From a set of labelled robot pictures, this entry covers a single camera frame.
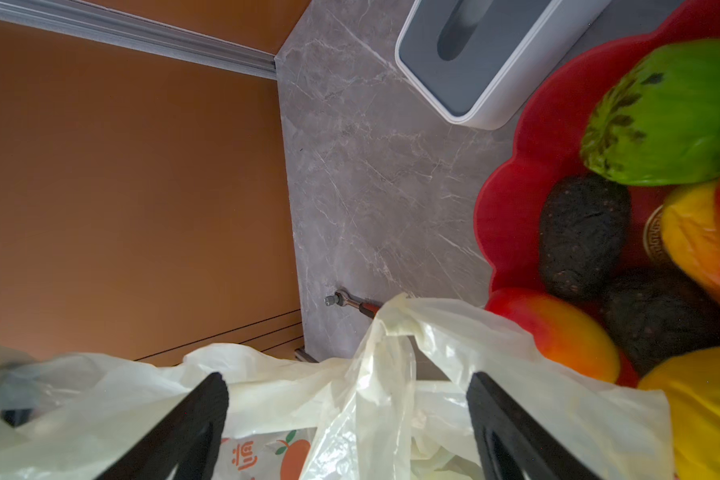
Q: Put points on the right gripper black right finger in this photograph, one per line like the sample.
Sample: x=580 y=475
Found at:
x=511 y=443

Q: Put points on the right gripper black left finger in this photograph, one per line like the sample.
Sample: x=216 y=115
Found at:
x=185 y=443

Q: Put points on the cream plastic bag orange print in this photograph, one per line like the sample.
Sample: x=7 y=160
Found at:
x=397 y=410

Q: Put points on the yellow bumpy fruit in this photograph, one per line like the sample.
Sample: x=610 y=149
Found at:
x=691 y=383

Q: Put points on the red yellow peach front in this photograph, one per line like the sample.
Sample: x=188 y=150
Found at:
x=562 y=332

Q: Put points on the dark avocado lower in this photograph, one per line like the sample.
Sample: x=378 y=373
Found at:
x=653 y=316

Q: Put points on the dark avocado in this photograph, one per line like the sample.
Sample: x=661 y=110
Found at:
x=582 y=230
x=653 y=316

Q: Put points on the dark avocado upper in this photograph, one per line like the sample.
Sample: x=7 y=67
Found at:
x=582 y=230

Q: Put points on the red yellow mango top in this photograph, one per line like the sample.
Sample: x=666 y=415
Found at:
x=690 y=231

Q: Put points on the red flower-shaped plate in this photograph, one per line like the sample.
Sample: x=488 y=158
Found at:
x=546 y=148

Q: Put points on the green custard apple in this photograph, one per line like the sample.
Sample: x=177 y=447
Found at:
x=660 y=124

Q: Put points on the white grey tissue box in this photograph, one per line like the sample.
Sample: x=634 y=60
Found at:
x=477 y=62

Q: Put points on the ratchet wrench red handle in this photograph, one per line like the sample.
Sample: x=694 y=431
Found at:
x=343 y=298

